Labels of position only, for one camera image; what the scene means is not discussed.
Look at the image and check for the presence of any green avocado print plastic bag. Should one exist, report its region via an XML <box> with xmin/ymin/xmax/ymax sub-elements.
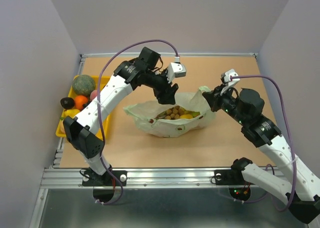
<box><xmin>123</xmin><ymin>86</ymin><xmax>215</xmax><ymax>138</ymax></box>

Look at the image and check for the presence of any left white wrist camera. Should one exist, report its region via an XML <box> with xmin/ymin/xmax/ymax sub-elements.
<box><xmin>166</xmin><ymin>56</ymin><xmax>187</xmax><ymax>84</ymax></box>

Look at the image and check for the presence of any aluminium mounting rail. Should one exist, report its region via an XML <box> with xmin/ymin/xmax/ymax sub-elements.
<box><xmin>41</xmin><ymin>165</ymin><xmax>307</xmax><ymax>189</ymax></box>

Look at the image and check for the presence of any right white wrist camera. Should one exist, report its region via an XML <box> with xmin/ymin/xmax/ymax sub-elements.
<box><xmin>220</xmin><ymin>69</ymin><xmax>240</xmax><ymax>96</ymax></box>

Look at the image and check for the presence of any green fake melon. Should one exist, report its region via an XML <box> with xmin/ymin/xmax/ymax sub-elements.
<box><xmin>72</xmin><ymin>74</ymin><xmax>96</xmax><ymax>97</ymax></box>

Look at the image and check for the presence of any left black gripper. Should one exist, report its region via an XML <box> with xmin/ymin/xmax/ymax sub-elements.
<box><xmin>144</xmin><ymin>67</ymin><xmax>179</xmax><ymax>105</ymax></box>

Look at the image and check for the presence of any fake orange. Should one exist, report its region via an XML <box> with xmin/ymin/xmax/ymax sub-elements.
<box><xmin>74</xmin><ymin>95</ymin><xmax>89</xmax><ymax>111</ymax></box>

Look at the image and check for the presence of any dark fake avocado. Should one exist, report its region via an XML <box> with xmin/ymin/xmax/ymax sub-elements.
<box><xmin>60</xmin><ymin>97</ymin><xmax>75</xmax><ymax>110</ymax></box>

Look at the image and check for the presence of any pink fake peach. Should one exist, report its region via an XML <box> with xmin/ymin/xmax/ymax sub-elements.
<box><xmin>89</xmin><ymin>89</ymin><xmax>98</xmax><ymax>101</ymax></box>

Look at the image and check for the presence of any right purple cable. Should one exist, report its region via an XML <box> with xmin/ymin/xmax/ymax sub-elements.
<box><xmin>231</xmin><ymin>74</ymin><xmax>298</xmax><ymax>213</ymax></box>

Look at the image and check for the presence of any brown fake longan bunch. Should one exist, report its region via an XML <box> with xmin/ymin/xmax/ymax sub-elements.
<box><xmin>155</xmin><ymin>105</ymin><xmax>186</xmax><ymax>120</ymax></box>

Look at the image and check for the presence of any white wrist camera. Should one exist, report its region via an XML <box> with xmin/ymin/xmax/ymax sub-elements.
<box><xmin>166</xmin><ymin>56</ymin><xmax>187</xmax><ymax>84</ymax></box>
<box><xmin>220</xmin><ymin>69</ymin><xmax>240</xmax><ymax>96</ymax></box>

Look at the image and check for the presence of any yellow fake bell pepper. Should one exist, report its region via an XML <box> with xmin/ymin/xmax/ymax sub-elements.
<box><xmin>179</xmin><ymin>112</ymin><xmax>200</xmax><ymax>120</ymax></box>

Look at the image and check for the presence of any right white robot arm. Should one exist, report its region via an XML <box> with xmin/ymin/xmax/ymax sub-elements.
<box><xmin>202</xmin><ymin>86</ymin><xmax>320</xmax><ymax>224</ymax></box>

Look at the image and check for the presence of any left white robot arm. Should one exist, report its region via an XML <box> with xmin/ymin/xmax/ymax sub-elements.
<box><xmin>63</xmin><ymin>47</ymin><xmax>182</xmax><ymax>185</ymax></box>

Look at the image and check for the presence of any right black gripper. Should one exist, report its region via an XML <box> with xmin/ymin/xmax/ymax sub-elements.
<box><xmin>203</xmin><ymin>83</ymin><xmax>248</xmax><ymax>126</ymax></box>

